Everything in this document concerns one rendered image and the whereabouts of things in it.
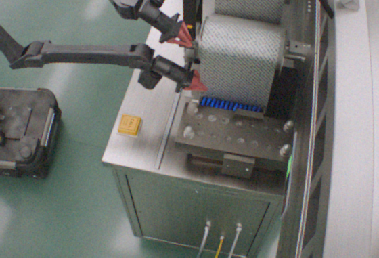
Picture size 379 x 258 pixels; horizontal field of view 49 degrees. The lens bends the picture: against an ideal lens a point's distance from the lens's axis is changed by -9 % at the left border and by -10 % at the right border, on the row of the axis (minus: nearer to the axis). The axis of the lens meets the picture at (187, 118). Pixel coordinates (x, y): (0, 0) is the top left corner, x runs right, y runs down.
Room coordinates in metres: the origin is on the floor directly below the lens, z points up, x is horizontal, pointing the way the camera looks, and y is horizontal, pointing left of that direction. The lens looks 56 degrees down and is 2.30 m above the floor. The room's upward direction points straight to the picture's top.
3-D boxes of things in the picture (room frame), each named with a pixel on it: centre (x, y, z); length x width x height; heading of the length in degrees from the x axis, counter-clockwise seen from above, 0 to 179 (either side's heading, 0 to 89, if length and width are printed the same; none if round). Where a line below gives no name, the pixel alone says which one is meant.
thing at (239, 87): (0.92, -0.16, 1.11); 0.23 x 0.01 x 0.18; 77
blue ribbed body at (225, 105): (0.90, -0.15, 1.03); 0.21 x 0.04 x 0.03; 77
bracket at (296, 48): (0.94, -0.34, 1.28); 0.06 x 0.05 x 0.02; 77
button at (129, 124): (0.90, 0.21, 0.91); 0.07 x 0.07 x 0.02; 77
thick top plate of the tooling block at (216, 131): (0.80, -0.17, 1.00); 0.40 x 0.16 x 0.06; 77
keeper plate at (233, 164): (0.70, -0.16, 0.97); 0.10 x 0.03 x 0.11; 77
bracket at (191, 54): (1.05, -0.02, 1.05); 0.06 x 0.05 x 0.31; 77
